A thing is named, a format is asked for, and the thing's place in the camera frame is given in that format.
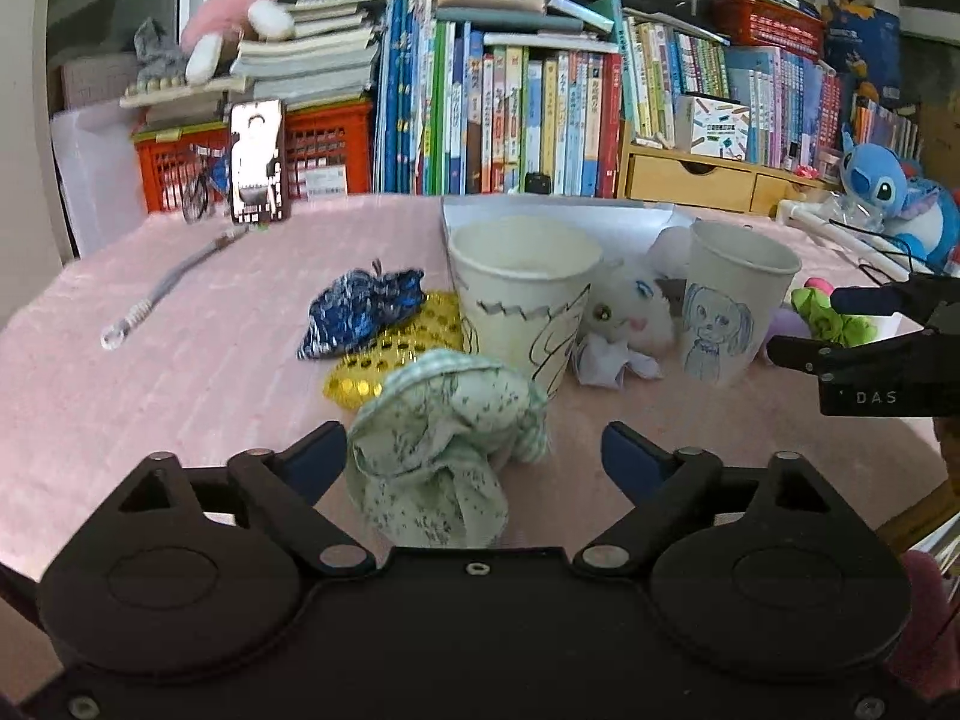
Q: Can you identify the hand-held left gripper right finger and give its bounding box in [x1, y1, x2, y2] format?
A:
[574, 421, 852, 575]

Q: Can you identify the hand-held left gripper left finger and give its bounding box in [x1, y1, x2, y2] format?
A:
[118, 421, 377, 575]

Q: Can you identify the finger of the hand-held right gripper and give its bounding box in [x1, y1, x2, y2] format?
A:
[829, 274, 960, 320]
[766, 334, 850, 377]

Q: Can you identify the yellow sequin scrunchie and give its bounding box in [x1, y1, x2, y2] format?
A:
[324, 291, 467, 412]

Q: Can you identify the green white patterned scrunchie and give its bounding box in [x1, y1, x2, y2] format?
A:
[345, 349, 552, 550]

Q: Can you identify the white plush toy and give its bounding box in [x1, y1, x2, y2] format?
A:
[585, 226, 695, 352]

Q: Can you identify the blue patterned scrunchie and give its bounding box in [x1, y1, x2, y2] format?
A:
[297, 261, 427, 361]

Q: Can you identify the white tray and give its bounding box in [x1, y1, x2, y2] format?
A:
[441, 195, 695, 278]

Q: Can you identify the paper cup with girl drawing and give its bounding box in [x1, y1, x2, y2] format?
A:
[681, 220, 803, 389]

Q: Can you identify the crumpled white paper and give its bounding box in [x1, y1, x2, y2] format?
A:
[574, 334, 662, 389]

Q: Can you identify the blue alien plush toy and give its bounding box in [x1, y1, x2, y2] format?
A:
[838, 124, 960, 271]

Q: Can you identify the large paper cup with doodle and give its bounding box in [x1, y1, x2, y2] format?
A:
[448, 216, 605, 398]

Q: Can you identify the wooden drawer organizer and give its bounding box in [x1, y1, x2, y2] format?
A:
[619, 120, 826, 217]

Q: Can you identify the white pencil print box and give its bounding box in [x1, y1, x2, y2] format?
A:
[675, 94, 751, 158]

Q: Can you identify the pink cloth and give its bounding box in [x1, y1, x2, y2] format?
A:
[900, 549, 960, 702]

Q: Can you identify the blue printed bag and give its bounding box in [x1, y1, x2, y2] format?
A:
[821, 0, 905, 102]

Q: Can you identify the small bicycle model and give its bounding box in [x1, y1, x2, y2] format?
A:
[180, 146, 230, 224]

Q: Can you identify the red plastic basket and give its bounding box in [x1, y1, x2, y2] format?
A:
[711, 0, 826, 61]

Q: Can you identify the phone on stand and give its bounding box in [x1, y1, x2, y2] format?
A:
[227, 99, 292, 226]

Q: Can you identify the orange plastic crate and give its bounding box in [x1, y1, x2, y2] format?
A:
[133, 99, 374, 215]

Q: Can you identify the white plastic bag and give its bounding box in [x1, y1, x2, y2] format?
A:
[51, 101, 147, 256]

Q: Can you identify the row of colourful upright books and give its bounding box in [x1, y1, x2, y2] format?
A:
[371, 0, 923, 200]

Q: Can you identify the stack of worn books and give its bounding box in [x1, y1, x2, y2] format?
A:
[229, 0, 383, 110]

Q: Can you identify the grey plush toy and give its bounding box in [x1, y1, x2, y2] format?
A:
[133, 17, 188, 87]

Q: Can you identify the pile of flat lying books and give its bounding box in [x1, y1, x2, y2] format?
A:
[435, 0, 623, 38]

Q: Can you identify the pink bunny plush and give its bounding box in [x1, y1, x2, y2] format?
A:
[180, 0, 295, 85]

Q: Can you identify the white pipe frame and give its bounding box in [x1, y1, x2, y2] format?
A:
[776, 199, 912, 282]

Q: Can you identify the grey lanyard strap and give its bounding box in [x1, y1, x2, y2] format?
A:
[100, 229, 248, 350]

